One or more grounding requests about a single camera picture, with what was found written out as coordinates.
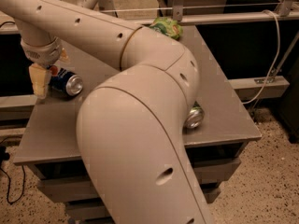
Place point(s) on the grey metal railing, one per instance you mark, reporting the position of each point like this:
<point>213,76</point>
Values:
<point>236,17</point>

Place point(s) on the green chip bag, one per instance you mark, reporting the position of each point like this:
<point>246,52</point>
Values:
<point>167,26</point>

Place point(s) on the green soda can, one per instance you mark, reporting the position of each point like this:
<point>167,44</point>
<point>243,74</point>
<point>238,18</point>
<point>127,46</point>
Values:
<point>195,117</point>

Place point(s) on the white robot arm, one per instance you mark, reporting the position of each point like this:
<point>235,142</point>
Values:
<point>129,128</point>

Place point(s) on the blue pepsi can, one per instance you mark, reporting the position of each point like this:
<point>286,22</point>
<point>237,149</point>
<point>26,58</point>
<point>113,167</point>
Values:
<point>65,81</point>

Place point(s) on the grey drawer cabinet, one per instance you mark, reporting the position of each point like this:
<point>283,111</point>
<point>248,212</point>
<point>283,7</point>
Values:
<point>49,145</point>

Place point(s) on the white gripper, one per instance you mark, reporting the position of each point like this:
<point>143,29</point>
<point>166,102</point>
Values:
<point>41,54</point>

